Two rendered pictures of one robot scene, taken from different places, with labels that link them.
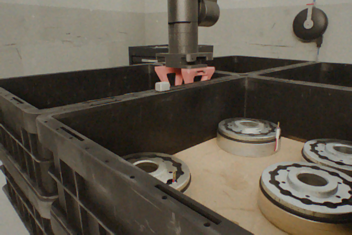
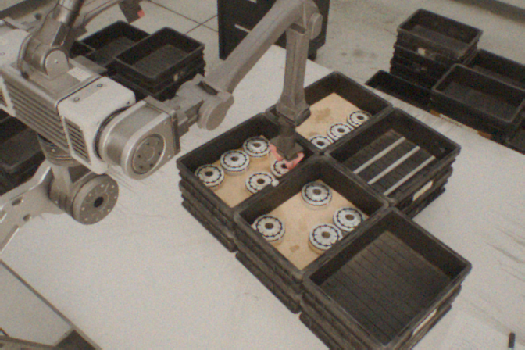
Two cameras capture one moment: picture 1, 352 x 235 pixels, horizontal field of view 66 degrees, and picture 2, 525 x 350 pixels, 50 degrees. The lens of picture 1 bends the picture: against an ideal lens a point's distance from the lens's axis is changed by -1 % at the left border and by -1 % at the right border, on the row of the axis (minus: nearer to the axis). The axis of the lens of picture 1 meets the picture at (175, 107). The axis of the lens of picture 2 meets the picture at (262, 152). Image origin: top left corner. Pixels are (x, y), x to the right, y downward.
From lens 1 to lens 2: 148 cm
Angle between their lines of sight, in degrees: 28
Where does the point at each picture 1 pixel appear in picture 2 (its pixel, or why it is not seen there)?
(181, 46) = (285, 147)
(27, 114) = (227, 210)
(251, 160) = (313, 212)
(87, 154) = (258, 238)
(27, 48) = not seen: outside the picture
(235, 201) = (300, 237)
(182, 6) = (287, 130)
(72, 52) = not seen: outside the picture
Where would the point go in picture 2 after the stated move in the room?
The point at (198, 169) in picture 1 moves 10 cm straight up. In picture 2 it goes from (289, 218) to (291, 198)
